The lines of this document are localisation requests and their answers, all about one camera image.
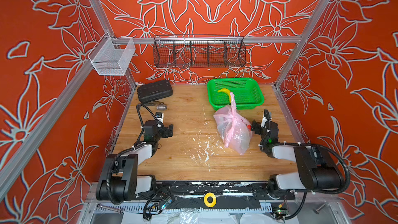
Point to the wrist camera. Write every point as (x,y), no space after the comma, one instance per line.
(266,119)
(159,116)

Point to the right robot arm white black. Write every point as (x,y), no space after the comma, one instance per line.
(319,168)

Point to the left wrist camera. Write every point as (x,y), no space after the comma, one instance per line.
(159,116)

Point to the yellow tape roll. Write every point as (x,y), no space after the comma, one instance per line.
(210,200)

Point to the black wire wall basket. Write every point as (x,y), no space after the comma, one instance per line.
(199,51)

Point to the green plastic basket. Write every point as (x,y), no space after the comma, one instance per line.
(248,94)

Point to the clear plastic wall bin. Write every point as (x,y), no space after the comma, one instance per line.
(111,56)

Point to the pink plastic bag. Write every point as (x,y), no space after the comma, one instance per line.
(234,129)

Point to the black plastic case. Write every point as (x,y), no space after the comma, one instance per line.
(154,91)

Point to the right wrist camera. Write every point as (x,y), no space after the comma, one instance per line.
(266,119)

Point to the metal wrench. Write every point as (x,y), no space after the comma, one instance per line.
(109,208)

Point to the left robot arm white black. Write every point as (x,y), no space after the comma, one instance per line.
(119,180)

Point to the metal clamp fitting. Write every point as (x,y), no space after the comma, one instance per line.
(159,105)

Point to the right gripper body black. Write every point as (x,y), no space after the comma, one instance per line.
(259,128)

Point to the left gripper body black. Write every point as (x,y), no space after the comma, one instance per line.
(166,131)

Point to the yellow banana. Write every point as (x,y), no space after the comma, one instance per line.
(227,92)

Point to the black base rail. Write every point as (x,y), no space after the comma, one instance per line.
(230,196)

